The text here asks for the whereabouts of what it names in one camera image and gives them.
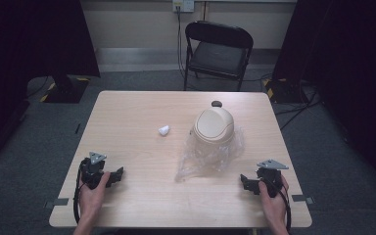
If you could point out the dark round table grommet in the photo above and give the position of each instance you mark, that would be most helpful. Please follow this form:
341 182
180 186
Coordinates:
216 104

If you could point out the person's left hand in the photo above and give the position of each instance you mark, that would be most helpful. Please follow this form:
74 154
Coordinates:
91 199

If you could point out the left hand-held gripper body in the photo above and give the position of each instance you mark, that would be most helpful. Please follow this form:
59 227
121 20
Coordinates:
92 172

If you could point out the white paper ball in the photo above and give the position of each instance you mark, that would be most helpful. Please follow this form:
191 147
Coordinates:
164 130

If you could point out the black stand base striped tape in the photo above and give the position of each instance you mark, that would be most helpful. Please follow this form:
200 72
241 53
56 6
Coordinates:
284 91
66 89

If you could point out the grey table edge bracket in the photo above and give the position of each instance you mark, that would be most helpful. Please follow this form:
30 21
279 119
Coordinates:
303 198
57 202

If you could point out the clear plastic bag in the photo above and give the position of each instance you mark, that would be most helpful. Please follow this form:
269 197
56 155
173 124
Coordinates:
205 160

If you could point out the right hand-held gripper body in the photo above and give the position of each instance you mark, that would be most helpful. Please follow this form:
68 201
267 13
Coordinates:
271 179

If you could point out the black curtain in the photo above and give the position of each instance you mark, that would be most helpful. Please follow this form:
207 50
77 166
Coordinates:
29 49
346 65

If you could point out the beige swing-lid trash bin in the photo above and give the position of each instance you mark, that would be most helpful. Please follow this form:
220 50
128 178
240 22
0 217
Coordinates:
213 125

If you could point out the person's right hand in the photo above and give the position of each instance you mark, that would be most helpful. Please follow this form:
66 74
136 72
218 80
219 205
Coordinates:
274 205

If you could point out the black folding chair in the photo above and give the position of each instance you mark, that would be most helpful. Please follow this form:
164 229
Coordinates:
218 54

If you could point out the white wall outlet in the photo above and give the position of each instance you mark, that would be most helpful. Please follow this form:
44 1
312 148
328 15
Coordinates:
183 5

